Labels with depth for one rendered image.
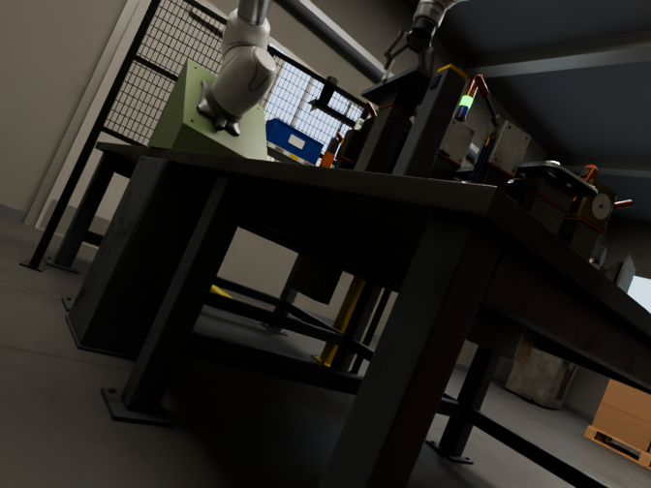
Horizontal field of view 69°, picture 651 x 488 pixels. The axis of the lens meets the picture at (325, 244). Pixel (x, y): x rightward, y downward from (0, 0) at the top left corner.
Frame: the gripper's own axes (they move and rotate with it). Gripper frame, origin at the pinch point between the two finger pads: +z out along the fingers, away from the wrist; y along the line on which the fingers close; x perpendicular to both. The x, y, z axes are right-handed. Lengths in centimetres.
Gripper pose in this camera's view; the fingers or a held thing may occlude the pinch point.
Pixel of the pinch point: (400, 81)
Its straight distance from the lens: 162.5
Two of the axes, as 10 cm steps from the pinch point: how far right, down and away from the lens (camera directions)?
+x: -2.4, -0.8, 9.7
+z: -3.9, 9.2, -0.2
